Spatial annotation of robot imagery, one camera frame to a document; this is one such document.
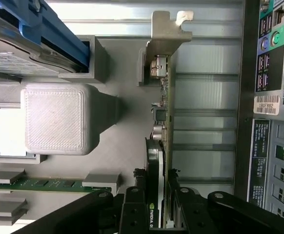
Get black rating label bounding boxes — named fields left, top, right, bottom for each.
left=247, top=118, right=271, bottom=208

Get blue disk carrier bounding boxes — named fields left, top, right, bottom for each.
left=0, top=0, right=91, bottom=74

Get silver hard disk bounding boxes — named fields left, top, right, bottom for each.
left=0, top=12, right=77, bottom=74

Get open black PC case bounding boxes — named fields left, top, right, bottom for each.
left=234, top=0, right=284, bottom=224

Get green RAM stick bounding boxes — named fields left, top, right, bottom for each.
left=0, top=177, right=112, bottom=193

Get grey 3D-printed parts rack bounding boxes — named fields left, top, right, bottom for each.
left=0, top=35, right=148, bottom=225

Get white barcode sticker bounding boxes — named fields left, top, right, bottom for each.
left=253, top=95, right=281, bottom=115

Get CPU with silver lid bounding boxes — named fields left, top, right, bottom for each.
left=0, top=108, right=34, bottom=157

